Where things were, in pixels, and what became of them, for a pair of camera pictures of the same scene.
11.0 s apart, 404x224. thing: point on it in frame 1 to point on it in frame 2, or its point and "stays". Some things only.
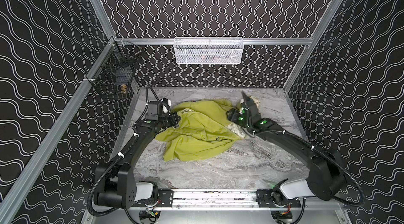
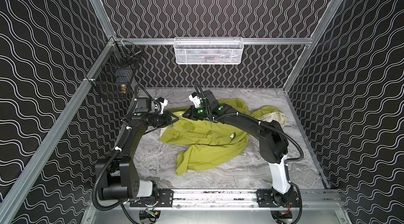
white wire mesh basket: (208, 50) stays
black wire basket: (117, 70) stays
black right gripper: (245, 110) to (189, 114)
